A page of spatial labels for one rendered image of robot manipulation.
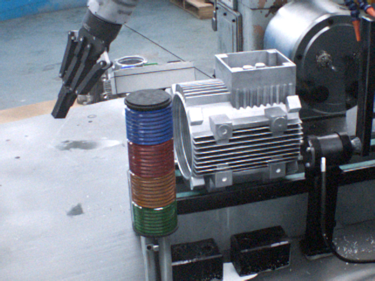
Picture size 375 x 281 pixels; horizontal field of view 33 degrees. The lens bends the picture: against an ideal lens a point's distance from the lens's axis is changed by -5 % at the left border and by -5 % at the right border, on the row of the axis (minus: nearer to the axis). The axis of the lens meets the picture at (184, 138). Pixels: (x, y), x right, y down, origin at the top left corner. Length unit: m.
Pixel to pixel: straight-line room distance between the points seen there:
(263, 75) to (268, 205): 0.25
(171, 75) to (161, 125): 0.57
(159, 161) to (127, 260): 0.44
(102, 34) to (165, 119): 0.45
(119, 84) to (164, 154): 0.55
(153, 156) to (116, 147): 0.84
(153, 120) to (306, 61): 0.72
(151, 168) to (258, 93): 0.37
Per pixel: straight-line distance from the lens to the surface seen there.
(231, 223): 1.23
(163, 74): 1.38
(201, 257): 1.14
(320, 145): 1.12
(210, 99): 1.14
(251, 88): 1.14
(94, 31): 1.24
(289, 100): 1.16
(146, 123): 0.81
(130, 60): 3.84
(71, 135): 1.76
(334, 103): 1.54
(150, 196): 0.85
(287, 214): 1.27
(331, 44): 1.49
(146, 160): 0.83
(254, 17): 1.64
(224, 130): 1.10
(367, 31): 1.10
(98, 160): 1.61
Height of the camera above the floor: 1.52
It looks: 25 degrees down
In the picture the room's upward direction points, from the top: 2 degrees counter-clockwise
